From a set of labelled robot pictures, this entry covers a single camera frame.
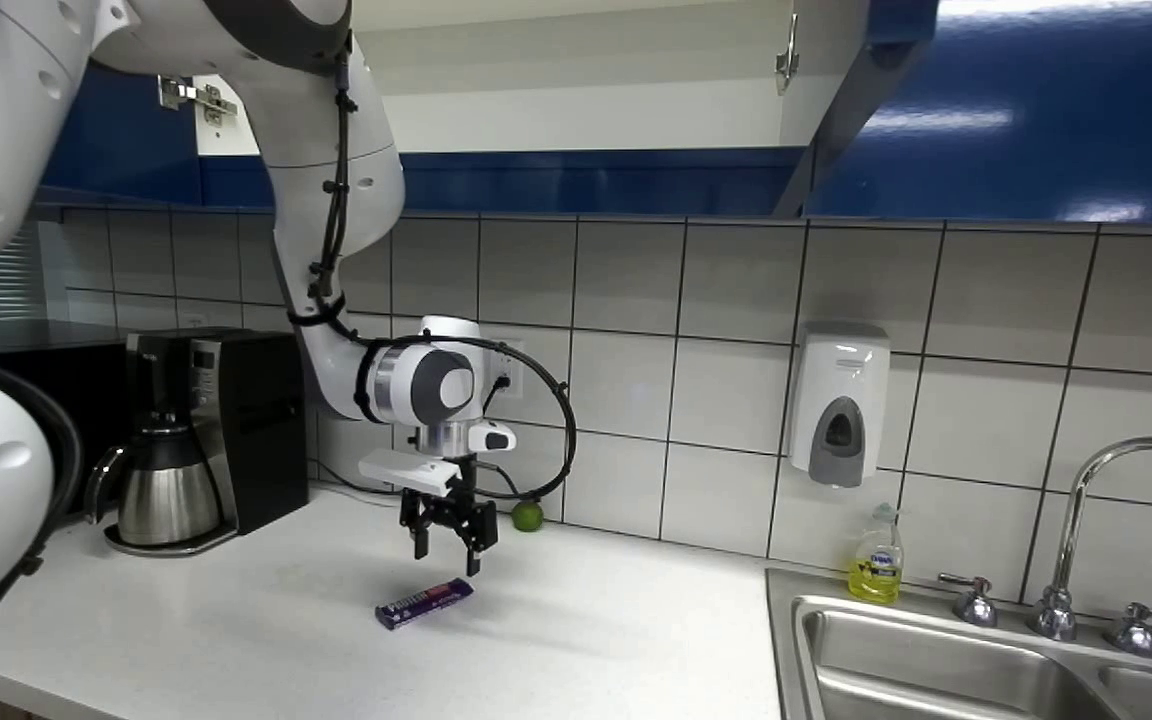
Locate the purple protein bar pack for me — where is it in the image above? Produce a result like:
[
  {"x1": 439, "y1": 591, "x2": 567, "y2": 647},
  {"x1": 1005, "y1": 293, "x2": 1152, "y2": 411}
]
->
[{"x1": 371, "y1": 578, "x2": 482, "y2": 635}]

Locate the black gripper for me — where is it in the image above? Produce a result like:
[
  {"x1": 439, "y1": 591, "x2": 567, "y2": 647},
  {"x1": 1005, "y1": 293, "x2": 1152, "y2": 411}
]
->
[{"x1": 395, "y1": 462, "x2": 505, "y2": 580}]

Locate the white open wall cabinet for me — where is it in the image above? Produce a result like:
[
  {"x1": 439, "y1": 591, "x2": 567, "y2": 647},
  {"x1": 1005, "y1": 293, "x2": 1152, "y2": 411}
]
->
[{"x1": 186, "y1": 0, "x2": 877, "y2": 225}]

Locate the white wall soap dispenser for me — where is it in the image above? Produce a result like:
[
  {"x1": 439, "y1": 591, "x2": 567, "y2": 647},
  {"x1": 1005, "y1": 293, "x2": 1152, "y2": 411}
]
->
[{"x1": 785, "y1": 319, "x2": 896, "y2": 492}]

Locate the yellow dish soap bottle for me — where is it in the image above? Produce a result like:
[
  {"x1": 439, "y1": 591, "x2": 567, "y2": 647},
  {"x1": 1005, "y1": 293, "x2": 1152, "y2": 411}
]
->
[{"x1": 841, "y1": 500, "x2": 910, "y2": 608}]

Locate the metal cabinet hinge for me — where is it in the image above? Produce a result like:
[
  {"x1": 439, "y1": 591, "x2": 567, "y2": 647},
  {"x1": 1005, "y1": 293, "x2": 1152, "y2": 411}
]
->
[
  {"x1": 768, "y1": 0, "x2": 804, "y2": 101},
  {"x1": 151, "y1": 69, "x2": 243, "y2": 127}
]

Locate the chrome sink faucet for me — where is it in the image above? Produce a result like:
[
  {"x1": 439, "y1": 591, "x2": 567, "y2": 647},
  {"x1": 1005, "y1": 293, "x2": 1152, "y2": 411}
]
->
[{"x1": 932, "y1": 432, "x2": 1152, "y2": 660}]

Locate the blue cabinet door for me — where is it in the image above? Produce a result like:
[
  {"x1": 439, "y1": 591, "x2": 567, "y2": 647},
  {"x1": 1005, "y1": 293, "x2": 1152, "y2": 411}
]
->
[
  {"x1": 36, "y1": 58, "x2": 276, "y2": 216},
  {"x1": 765, "y1": 0, "x2": 946, "y2": 225}
]

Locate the steel coffee carafe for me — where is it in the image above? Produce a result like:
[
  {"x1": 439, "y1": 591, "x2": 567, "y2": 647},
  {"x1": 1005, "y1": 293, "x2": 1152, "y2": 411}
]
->
[{"x1": 85, "y1": 411, "x2": 242, "y2": 558}]

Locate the black steel coffee maker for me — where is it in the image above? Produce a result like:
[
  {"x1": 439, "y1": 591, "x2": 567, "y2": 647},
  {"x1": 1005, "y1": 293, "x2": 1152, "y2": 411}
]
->
[{"x1": 121, "y1": 326, "x2": 315, "y2": 558}]

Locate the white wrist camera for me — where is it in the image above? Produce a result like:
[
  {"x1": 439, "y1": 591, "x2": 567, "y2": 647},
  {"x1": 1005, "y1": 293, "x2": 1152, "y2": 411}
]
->
[{"x1": 358, "y1": 448, "x2": 473, "y2": 500}]

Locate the closed blue wall cabinet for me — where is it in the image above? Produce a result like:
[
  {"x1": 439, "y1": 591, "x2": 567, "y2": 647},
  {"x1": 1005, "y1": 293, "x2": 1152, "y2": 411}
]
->
[{"x1": 809, "y1": 0, "x2": 1152, "y2": 231}]

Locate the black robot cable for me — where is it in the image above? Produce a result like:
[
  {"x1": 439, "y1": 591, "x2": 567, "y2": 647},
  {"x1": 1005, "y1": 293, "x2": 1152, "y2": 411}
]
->
[{"x1": 285, "y1": 51, "x2": 584, "y2": 510}]

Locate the stainless steel sink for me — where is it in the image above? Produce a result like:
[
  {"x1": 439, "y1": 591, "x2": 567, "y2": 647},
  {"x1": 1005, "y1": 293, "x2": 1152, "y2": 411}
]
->
[{"x1": 762, "y1": 564, "x2": 1152, "y2": 720}]

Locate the green lime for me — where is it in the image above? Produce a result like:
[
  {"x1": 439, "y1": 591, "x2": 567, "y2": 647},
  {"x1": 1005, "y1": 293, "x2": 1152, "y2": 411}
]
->
[{"x1": 509, "y1": 496, "x2": 552, "y2": 535}]

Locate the white outlet with plug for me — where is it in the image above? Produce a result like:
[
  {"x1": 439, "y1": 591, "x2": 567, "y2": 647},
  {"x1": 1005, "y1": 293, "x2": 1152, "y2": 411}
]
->
[{"x1": 483, "y1": 344, "x2": 531, "y2": 407}]

